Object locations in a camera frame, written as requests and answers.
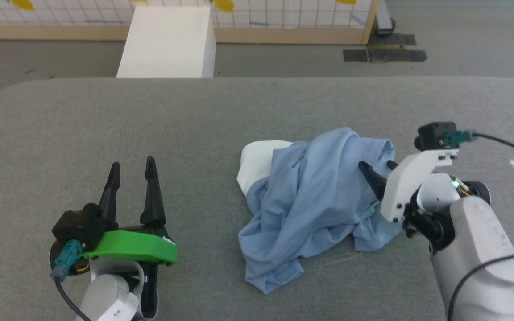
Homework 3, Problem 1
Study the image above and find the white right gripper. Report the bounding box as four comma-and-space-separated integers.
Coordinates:
358, 150, 459, 252

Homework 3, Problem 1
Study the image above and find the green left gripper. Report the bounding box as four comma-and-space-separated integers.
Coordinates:
83, 156, 178, 320

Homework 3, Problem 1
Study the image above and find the light blue garment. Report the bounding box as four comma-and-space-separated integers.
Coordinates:
236, 127, 404, 295

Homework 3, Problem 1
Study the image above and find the grey fabric sofa cushion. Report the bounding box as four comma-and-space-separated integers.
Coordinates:
0, 76, 514, 321

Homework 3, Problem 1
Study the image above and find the black floor tape patch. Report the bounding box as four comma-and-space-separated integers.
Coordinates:
343, 48, 427, 63
368, 33, 417, 46

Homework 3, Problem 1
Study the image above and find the grey metal stand foot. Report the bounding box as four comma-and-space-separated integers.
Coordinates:
375, 0, 396, 37

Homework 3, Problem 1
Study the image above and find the white rectangular box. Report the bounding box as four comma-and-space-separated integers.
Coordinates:
116, 5, 217, 79

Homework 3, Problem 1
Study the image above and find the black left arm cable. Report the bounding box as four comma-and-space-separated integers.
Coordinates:
51, 239, 93, 321

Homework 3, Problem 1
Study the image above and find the white left cable label tag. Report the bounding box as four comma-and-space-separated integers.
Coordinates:
97, 292, 141, 321

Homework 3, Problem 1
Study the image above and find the wire grid fence wooden frame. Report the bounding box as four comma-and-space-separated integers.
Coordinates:
0, 0, 380, 45

